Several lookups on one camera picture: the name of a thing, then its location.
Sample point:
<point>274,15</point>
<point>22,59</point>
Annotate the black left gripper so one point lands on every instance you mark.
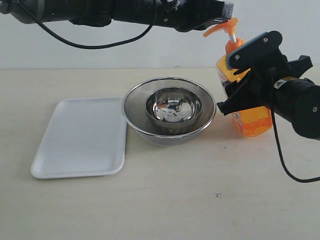
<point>181,15</point>

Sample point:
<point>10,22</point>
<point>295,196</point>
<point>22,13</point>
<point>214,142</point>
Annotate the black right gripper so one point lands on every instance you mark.
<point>273,81</point>

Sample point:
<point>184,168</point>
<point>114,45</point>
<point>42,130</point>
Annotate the orange pump soap bottle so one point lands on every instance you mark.
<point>255,120</point>

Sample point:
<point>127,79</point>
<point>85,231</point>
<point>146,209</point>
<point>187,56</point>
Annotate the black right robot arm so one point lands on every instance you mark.
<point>305,117</point>

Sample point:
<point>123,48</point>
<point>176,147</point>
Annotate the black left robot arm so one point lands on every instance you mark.
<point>92,13</point>

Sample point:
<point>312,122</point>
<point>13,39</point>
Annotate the small stainless steel bowl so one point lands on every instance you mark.
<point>173,107</point>

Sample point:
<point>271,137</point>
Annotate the steel mesh colander bowl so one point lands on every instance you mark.
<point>133,110</point>

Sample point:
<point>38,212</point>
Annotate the white rectangular plastic tray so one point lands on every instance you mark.
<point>85,137</point>

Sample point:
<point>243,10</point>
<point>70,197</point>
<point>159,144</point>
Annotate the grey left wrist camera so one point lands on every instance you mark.
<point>227,10</point>

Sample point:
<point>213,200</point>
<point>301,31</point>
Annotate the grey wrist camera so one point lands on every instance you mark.
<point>227,10</point>
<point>253,50</point>

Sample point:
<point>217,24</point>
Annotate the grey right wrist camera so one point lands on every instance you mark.
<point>253,50</point>

